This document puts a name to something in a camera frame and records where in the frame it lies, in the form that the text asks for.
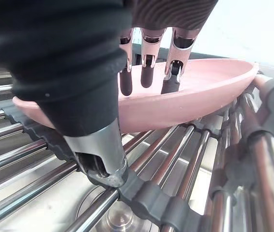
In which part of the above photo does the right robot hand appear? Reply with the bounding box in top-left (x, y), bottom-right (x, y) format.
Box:
top-left (0, 0), bottom-right (219, 189)

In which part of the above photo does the pink plastic bowl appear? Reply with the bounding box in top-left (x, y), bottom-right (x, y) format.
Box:
top-left (12, 58), bottom-right (259, 133)

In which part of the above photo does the stainless steel sink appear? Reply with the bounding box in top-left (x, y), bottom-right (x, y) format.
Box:
top-left (0, 47), bottom-right (274, 232)

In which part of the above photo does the roll-up steel drying rack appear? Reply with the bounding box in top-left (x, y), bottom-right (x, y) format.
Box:
top-left (0, 63), bottom-right (274, 232)

